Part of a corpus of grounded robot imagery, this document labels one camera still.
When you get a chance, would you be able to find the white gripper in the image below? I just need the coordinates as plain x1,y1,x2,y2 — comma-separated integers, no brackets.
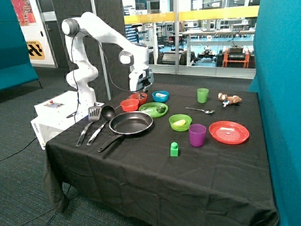
129,69,154,98

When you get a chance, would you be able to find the green toy capsicum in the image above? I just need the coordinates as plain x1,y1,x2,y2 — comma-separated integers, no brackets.
156,105,166,113

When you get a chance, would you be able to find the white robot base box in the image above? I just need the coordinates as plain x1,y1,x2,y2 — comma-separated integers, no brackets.
30,90,105,150

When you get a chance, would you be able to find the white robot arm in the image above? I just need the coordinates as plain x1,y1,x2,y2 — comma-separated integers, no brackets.
62,12,154,106

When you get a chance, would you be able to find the green plate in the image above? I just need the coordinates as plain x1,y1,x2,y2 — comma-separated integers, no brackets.
139,102,168,118

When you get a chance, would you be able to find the red plate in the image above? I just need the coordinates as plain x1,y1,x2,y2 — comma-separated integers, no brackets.
209,121,249,145

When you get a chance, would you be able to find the rear red bowl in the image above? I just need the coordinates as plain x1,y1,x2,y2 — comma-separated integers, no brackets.
130,92,147,105

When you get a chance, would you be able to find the red bowl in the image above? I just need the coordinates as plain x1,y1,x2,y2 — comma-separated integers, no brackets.
120,99,139,112
130,92,147,105

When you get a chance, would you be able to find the white toy food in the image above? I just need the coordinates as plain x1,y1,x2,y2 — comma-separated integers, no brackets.
155,93,166,97

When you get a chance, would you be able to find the blue bowl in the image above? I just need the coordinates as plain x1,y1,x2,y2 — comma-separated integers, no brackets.
152,90,169,103

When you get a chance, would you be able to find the front red bowl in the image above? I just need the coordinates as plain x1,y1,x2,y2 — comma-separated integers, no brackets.
120,99,139,112

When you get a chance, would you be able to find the black frying pan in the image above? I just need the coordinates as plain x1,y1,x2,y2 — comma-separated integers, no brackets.
97,111,153,153

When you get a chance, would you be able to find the black ladle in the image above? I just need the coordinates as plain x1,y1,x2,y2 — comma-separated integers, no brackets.
87,105,115,146

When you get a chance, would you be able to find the green bowl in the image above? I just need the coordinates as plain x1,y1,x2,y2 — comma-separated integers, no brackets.
169,114,192,132

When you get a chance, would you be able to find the yellow toy food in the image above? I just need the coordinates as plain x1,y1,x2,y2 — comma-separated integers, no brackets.
173,119,186,126

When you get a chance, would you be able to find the black slotted spatula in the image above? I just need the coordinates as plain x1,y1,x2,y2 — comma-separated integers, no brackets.
76,106,102,147

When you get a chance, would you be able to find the green cup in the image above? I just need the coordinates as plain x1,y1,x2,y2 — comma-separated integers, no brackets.
197,88,209,104

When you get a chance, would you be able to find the black tablecloth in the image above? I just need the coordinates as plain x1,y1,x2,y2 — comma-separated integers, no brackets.
43,84,279,226

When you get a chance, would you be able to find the green toy block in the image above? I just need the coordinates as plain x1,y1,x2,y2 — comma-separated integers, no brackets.
170,142,179,157

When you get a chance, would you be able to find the black tripod stand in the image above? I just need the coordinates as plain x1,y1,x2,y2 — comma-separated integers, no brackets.
131,23,142,43

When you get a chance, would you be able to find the purple cup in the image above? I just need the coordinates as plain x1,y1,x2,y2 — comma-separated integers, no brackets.
189,124,206,147

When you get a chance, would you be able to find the metal spoon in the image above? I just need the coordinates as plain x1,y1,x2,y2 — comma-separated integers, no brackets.
186,107,215,114

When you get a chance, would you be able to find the brown plush toy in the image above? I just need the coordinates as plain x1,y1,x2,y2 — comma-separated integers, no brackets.
218,93,242,107

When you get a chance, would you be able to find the yellow black sign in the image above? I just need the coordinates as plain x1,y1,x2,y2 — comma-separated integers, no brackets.
26,40,45,60

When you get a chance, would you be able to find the teal sofa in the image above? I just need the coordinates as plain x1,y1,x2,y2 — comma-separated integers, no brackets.
0,0,39,90

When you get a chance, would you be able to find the teal partition panel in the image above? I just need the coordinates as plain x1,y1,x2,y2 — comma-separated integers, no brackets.
249,0,301,226

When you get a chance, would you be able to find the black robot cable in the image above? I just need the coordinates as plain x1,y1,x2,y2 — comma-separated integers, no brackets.
66,30,135,118

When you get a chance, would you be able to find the red wall poster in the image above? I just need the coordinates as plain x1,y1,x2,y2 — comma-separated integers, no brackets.
11,0,37,26

